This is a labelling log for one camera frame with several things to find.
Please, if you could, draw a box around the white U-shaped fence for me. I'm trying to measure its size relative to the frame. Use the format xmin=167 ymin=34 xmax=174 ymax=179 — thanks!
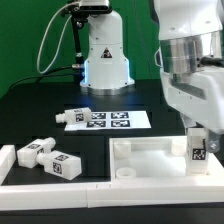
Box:
xmin=0 ymin=145 xmax=224 ymax=211

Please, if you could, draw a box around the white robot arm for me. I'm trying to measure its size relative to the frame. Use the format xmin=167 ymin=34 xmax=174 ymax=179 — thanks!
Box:
xmin=80 ymin=0 xmax=224 ymax=153

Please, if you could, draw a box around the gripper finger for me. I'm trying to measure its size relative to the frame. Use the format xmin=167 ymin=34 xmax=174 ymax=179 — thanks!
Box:
xmin=206 ymin=131 xmax=220 ymax=153

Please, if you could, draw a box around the white marker tag sheet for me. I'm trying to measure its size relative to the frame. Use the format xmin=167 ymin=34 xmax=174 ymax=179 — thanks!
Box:
xmin=65 ymin=111 xmax=151 ymax=131

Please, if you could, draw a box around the black camera stand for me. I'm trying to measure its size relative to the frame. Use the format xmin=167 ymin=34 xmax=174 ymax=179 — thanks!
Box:
xmin=60 ymin=0 xmax=112 ymax=84

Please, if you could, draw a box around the grey looped cable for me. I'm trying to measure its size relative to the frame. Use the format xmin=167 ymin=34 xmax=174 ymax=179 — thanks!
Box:
xmin=35 ymin=2 xmax=81 ymax=76

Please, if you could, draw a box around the white square table top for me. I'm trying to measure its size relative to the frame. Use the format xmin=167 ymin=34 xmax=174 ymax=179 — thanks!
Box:
xmin=109 ymin=136 xmax=224 ymax=180

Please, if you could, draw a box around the black cable on table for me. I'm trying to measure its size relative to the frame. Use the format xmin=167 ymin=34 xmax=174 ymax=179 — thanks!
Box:
xmin=7 ymin=66 xmax=83 ymax=93

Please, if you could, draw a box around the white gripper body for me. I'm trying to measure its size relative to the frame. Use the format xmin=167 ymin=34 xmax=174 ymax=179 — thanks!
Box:
xmin=160 ymin=66 xmax=224 ymax=135

